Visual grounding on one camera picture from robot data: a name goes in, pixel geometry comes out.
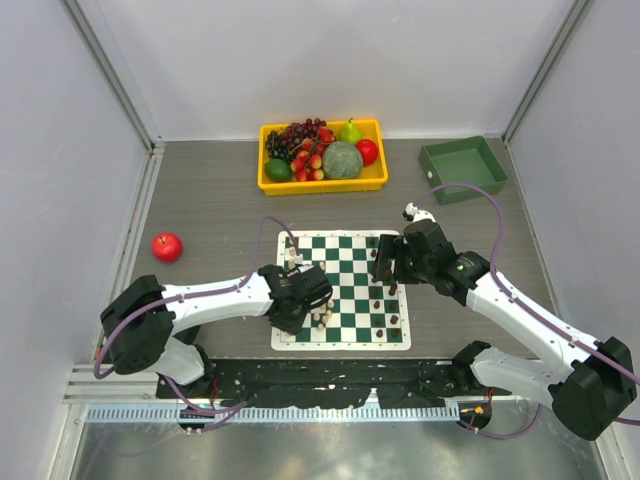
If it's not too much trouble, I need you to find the dark purple grape bunch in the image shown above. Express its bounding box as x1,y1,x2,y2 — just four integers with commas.
264,118,333,163

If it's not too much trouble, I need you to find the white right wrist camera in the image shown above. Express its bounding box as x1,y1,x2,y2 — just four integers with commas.
402,203,436,223

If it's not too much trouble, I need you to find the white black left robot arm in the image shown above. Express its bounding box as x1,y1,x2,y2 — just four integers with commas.
94,265,333,398

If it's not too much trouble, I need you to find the green square box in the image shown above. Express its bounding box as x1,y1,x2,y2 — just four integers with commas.
419,136,508,194

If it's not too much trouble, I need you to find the green pear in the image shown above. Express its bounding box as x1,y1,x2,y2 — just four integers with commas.
339,118,363,145

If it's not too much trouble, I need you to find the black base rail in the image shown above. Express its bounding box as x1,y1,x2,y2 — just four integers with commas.
180,359,490,409

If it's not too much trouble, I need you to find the green melon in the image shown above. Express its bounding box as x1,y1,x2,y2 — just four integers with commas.
323,141,363,180

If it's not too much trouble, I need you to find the yellow plastic fruit tray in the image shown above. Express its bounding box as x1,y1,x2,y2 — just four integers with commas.
257,118,389,196

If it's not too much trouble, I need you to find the red apple in tray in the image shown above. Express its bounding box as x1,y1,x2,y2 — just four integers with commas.
356,139,379,166

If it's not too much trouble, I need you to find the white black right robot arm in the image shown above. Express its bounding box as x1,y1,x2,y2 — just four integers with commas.
371,217,638,441

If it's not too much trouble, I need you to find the red apple on table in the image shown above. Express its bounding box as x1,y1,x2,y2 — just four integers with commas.
151,232,184,263

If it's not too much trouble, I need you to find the green white chess mat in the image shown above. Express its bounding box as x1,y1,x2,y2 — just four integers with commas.
271,230,411,352

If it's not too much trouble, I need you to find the red cherries cluster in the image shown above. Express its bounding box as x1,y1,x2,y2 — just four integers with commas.
290,127,336,182

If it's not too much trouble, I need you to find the green lime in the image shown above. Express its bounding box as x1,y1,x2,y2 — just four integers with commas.
264,158,292,183

